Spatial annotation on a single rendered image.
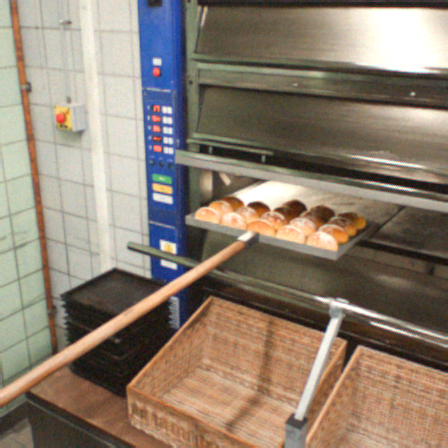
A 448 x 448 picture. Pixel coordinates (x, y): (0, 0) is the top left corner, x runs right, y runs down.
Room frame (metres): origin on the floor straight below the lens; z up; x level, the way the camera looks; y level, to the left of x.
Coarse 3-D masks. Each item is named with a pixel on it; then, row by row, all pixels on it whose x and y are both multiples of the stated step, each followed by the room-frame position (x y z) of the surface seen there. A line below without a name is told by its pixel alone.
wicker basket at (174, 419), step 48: (192, 336) 1.87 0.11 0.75; (240, 336) 1.87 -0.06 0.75; (288, 336) 1.77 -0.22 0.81; (144, 384) 1.65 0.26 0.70; (192, 384) 1.80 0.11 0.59; (240, 384) 1.80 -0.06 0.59; (288, 384) 1.72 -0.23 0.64; (144, 432) 1.55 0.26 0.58; (192, 432) 1.44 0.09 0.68; (240, 432) 1.55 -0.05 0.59
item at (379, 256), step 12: (360, 240) 1.74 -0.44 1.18; (348, 252) 1.71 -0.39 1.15; (360, 252) 1.69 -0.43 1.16; (372, 252) 1.67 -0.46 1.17; (384, 252) 1.65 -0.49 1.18; (396, 252) 1.65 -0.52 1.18; (408, 252) 1.65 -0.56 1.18; (396, 264) 1.63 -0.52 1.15; (408, 264) 1.61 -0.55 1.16; (420, 264) 1.59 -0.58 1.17; (432, 264) 1.57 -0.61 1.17; (444, 264) 1.56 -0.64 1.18; (444, 276) 1.55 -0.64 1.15
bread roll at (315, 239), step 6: (312, 234) 1.67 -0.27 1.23; (318, 234) 1.66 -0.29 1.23; (324, 234) 1.65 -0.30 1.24; (312, 240) 1.65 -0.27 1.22; (318, 240) 1.64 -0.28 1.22; (324, 240) 1.63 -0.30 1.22; (330, 240) 1.63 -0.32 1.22; (318, 246) 1.63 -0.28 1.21; (324, 246) 1.63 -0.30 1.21; (330, 246) 1.62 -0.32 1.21; (336, 246) 1.63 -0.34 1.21
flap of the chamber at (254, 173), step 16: (176, 160) 1.90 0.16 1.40; (192, 160) 1.87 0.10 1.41; (256, 160) 1.95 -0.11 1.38; (256, 176) 1.73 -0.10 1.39; (272, 176) 1.70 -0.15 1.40; (288, 176) 1.67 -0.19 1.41; (336, 192) 1.59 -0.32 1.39; (352, 192) 1.56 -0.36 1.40; (368, 192) 1.54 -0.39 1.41; (384, 192) 1.52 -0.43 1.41; (432, 208) 1.44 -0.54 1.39
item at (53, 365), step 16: (224, 256) 1.56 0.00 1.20; (192, 272) 1.44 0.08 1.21; (176, 288) 1.37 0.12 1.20; (144, 304) 1.27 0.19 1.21; (112, 320) 1.19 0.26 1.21; (128, 320) 1.21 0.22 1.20; (96, 336) 1.13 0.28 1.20; (64, 352) 1.06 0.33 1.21; (80, 352) 1.08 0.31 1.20; (48, 368) 1.02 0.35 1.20; (16, 384) 0.96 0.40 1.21; (32, 384) 0.98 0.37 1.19; (0, 400) 0.92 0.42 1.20
